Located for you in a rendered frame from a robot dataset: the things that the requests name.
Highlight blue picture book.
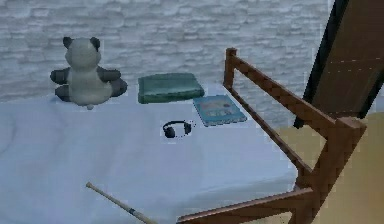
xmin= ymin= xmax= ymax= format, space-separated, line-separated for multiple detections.
xmin=192 ymin=94 xmax=248 ymax=128

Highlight black headphones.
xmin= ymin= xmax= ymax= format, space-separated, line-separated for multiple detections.
xmin=162 ymin=120 xmax=193 ymax=139

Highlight green folded cloth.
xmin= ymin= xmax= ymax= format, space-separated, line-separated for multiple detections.
xmin=137 ymin=72 xmax=206 ymax=105

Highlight brown wooden bed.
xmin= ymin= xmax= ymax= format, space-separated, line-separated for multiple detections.
xmin=0 ymin=47 xmax=368 ymax=224

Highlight black and white panda plush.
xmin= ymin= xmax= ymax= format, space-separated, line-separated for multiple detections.
xmin=49 ymin=36 xmax=129 ymax=111

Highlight wooden baseball bat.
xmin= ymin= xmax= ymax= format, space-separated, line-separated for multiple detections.
xmin=85 ymin=181 xmax=158 ymax=224

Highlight brown room door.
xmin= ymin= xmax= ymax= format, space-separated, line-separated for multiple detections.
xmin=293 ymin=0 xmax=384 ymax=130

